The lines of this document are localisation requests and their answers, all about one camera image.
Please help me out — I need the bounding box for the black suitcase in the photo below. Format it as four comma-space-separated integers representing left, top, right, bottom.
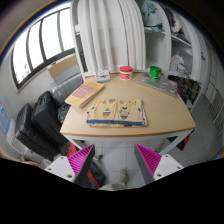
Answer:
15, 103, 59, 161
31, 91, 69, 155

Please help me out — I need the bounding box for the black suitcase rear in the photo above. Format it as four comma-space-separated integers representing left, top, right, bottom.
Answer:
15, 103, 59, 161

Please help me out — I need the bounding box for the grey stickered laptop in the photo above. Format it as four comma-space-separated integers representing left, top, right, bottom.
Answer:
137, 73, 177, 97

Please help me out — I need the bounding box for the white wooden desk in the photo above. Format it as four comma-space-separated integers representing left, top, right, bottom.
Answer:
59, 72, 197, 156

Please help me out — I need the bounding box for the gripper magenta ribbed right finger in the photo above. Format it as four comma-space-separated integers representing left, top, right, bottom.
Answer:
134, 144, 183, 184

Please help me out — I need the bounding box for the grey shoe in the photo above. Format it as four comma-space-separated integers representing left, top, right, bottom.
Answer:
118, 169, 129, 184

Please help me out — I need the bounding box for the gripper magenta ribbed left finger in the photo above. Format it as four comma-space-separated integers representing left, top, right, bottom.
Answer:
46, 145, 95, 186

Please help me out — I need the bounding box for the yellow and pink book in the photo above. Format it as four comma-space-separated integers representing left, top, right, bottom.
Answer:
65, 80, 104, 108

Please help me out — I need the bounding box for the red lidded white jar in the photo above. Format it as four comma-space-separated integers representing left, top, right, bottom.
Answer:
120, 66, 133, 80

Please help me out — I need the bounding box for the yellow patterned folded towel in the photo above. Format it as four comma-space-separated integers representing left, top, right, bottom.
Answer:
87, 99, 147, 127

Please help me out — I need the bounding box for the black framed window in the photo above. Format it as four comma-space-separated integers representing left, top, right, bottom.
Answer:
11, 2, 75, 90

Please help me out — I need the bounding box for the green tape roll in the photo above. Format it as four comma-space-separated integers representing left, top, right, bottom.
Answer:
150, 66, 162, 80

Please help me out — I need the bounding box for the black suitcase front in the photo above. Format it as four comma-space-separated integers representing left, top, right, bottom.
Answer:
31, 91, 69, 155

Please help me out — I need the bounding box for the white shelving unit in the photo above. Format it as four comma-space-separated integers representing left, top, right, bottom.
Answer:
136, 0, 208, 111

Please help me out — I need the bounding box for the white curtain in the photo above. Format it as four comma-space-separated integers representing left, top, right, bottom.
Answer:
77, 0, 146, 74

